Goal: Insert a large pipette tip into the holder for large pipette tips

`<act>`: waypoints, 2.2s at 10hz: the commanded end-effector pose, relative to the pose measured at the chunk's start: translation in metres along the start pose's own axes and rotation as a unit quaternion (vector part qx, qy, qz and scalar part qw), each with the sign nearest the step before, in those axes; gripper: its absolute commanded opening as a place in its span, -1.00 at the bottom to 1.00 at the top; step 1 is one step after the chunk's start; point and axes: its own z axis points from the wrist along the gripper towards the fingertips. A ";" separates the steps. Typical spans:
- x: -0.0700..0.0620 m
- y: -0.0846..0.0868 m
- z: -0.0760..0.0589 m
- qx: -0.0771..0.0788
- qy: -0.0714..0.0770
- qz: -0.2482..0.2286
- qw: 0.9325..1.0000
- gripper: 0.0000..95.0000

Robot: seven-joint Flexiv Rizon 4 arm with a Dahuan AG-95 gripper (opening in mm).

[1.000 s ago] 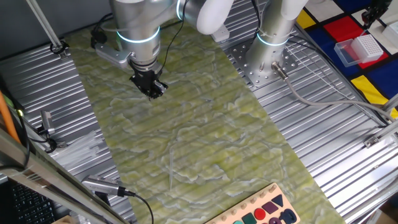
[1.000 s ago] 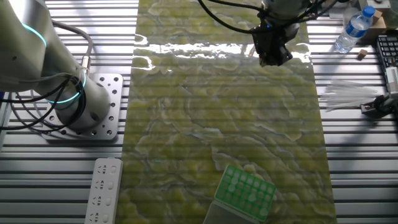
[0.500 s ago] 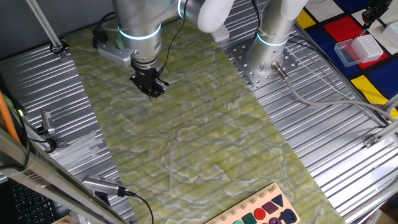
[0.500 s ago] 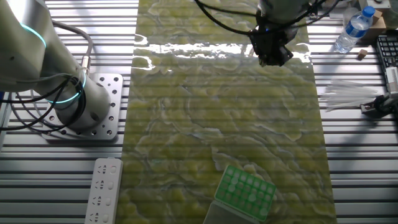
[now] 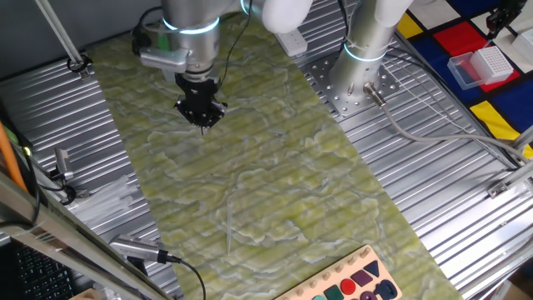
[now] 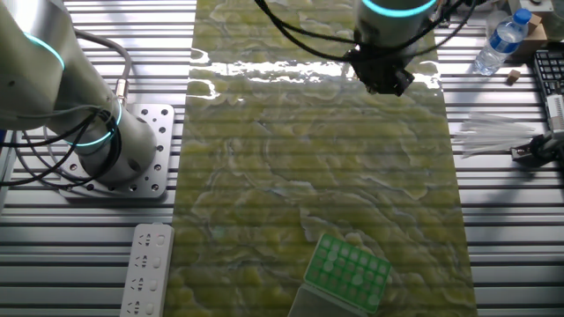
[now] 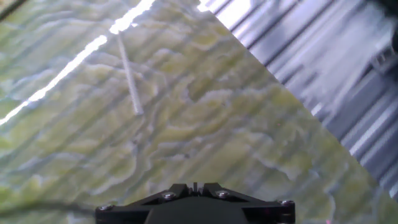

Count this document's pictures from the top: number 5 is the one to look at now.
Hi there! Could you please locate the aluminium frame bar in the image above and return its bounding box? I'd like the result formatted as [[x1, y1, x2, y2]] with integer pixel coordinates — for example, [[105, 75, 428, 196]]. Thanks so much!
[[499, 160, 533, 188]]

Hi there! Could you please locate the colourful checked cloth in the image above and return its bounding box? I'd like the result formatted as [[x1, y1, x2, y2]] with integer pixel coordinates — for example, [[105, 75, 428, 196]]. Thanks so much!
[[395, 0, 533, 160]]

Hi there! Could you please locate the green pipette tip holder box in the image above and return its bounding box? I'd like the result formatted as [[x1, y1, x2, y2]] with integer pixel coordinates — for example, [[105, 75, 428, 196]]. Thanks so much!
[[156, 31, 180, 83]]

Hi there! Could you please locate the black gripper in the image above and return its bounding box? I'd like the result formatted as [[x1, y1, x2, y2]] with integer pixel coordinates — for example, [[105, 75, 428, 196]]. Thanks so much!
[[173, 72, 228, 135]]

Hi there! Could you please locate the cardboard box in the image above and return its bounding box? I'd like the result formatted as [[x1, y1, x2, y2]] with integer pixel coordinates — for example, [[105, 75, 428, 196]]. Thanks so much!
[[493, 270, 533, 300]]

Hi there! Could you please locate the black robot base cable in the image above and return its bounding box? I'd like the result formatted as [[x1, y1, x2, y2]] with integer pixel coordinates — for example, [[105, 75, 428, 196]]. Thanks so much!
[[386, 43, 520, 170]]

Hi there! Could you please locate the green marble pattern mat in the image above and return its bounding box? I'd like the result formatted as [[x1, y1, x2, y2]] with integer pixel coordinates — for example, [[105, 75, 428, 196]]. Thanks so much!
[[85, 12, 466, 300]]

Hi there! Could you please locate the orange cable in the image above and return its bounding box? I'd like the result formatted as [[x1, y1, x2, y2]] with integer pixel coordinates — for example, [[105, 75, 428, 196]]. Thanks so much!
[[0, 120, 28, 193]]

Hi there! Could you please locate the red circle puzzle piece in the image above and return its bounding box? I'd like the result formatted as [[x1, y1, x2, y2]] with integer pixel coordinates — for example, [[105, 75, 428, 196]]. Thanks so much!
[[340, 277, 357, 296]]

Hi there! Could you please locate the dark green square puzzle piece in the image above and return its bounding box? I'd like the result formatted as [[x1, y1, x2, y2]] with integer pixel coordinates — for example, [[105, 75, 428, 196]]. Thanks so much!
[[323, 284, 345, 300]]

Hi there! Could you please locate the black keyboard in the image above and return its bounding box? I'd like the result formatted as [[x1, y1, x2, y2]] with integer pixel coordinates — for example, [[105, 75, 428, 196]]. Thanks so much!
[[14, 243, 76, 300]]

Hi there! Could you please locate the thin black cable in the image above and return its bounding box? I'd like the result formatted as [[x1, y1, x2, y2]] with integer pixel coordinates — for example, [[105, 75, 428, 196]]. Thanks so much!
[[22, 152, 42, 226]]

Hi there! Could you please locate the aluminium frame beam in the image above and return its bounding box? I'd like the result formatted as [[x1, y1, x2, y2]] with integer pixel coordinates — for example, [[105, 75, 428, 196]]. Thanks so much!
[[0, 170, 174, 300]]

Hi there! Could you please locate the small wooden block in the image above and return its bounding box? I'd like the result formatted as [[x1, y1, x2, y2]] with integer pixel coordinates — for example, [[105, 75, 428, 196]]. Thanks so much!
[[68, 287, 101, 300]]

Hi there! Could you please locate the metal corner bracket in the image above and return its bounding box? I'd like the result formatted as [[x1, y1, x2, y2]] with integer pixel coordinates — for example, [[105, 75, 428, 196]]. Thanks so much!
[[486, 181, 511, 199]]

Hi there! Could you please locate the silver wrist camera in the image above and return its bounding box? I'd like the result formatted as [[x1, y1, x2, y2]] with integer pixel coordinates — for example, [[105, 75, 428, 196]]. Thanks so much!
[[139, 47, 189, 75]]

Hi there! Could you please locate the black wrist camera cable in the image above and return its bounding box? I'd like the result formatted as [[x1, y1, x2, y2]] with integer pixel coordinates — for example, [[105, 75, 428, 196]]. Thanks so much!
[[131, 6, 166, 58]]

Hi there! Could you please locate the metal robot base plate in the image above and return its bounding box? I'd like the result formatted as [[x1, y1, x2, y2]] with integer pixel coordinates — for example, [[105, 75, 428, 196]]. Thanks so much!
[[306, 49, 401, 118]]

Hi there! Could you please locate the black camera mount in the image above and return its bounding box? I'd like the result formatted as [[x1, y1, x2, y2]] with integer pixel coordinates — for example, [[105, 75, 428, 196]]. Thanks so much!
[[48, 168, 79, 206]]

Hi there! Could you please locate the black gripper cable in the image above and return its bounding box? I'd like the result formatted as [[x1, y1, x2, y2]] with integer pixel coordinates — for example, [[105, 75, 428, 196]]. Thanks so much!
[[219, 0, 254, 87]]

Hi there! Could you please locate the purple square puzzle piece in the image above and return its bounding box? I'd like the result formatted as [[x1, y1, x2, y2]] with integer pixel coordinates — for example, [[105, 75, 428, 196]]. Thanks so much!
[[350, 269, 374, 288]]

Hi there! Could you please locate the white small pipette tip box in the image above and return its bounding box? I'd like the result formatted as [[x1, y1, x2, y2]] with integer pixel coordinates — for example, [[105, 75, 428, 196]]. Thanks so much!
[[470, 45, 514, 86]]

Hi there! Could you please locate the small silver camera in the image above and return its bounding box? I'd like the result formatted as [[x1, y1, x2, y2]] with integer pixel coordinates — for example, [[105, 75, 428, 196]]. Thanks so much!
[[53, 147, 75, 181]]

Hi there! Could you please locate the white power strip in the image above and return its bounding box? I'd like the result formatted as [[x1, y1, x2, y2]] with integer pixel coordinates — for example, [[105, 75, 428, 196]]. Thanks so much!
[[274, 27, 309, 58]]

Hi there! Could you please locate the clear large pipette tip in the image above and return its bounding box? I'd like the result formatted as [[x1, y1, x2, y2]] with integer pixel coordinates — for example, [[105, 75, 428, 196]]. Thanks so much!
[[226, 202, 232, 258]]

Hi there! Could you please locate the navy triangle puzzle piece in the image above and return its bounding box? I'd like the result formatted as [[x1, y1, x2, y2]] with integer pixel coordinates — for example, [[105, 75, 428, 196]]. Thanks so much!
[[363, 259, 381, 278]]

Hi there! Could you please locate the aluminium pole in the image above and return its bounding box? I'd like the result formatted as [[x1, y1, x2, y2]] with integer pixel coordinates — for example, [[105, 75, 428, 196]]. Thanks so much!
[[35, 0, 91, 80]]

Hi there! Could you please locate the black camera stand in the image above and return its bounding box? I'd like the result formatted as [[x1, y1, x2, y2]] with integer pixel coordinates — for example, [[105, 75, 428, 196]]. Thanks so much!
[[126, 256, 150, 277]]

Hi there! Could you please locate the silver ribbed camera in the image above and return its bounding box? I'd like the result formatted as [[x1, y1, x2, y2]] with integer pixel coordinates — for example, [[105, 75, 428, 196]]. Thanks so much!
[[108, 234, 170, 264]]

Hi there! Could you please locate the black ribbed camera cable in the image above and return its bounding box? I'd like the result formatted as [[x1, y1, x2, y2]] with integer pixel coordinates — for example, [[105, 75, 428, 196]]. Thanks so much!
[[166, 253, 207, 300]]

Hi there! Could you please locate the white plastic box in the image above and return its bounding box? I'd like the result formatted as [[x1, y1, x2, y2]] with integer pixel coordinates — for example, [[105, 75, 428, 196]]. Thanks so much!
[[511, 27, 533, 63]]

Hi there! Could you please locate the wooden shape puzzle board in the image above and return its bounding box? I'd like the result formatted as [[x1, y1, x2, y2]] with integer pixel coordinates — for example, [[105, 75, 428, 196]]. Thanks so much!
[[272, 244, 404, 300]]

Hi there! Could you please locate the black clamp tool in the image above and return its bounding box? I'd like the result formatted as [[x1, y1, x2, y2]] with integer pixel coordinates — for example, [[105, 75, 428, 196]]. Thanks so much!
[[486, 0, 528, 39]]

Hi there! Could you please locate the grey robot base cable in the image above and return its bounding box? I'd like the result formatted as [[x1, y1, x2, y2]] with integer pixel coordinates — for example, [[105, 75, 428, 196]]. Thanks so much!
[[362, 82, 531, 164]]

